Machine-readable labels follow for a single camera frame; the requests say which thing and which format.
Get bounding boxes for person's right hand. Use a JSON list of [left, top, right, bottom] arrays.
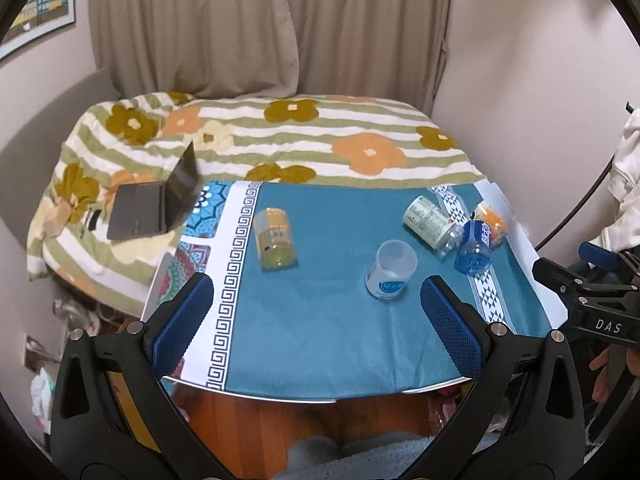
[[589, 344, 615, 404]]

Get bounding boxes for clear plastic cup blue label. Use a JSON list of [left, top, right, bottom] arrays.
[[365, 239, 419, 302]]

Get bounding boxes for white labelled bottle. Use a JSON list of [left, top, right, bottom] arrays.
[[403, 195, 465, 262]]

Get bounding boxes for orange labelled bottle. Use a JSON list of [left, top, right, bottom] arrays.
[[472, 201, 516, 247]]

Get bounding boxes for yellow liquid bottle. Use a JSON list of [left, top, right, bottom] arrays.
[[252, 207, 299, 271]]

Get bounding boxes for white board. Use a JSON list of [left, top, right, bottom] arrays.
[[141, 252, 174, 322]]

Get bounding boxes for wall poster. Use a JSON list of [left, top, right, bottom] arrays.
[[0, 0, 77, 62]]

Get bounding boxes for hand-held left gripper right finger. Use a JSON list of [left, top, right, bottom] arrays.
[[400, 275, 587, 480]]

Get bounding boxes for mandala print cloth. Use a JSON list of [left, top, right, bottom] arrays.
[[170, 181, 232, 293]]

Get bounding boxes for grey fleece trousers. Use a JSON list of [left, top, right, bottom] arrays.
[[280, 432, 453, 480]]

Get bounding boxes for teal patterned tablecloth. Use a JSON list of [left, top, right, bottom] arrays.
[[172, 180, 548, 403]]

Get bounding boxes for white garment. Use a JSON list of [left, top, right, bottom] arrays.
[[599, 109, 640, 253]]

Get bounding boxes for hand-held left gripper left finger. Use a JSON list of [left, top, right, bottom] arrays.
[[50, 272, 236, 480]]

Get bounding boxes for beige curtain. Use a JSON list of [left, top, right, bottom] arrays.
[[88, 0, 302, 102], [281, 0, 455, 113]]

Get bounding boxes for blue labelled bottle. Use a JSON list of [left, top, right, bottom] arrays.
[[453, 219, 494, 276]]

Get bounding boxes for grey laptop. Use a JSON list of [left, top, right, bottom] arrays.
[[106, 140, 202, 241]]

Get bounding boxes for white plastic bag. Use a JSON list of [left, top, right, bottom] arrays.
[[30, 366, 65, 421]]

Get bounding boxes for floral striped blanket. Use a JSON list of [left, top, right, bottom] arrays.
[[26, 92, 489, 313]]

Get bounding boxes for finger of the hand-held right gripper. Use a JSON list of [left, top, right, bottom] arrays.
[[532, 257, 601, 311], [579, 241, 640, 283]]

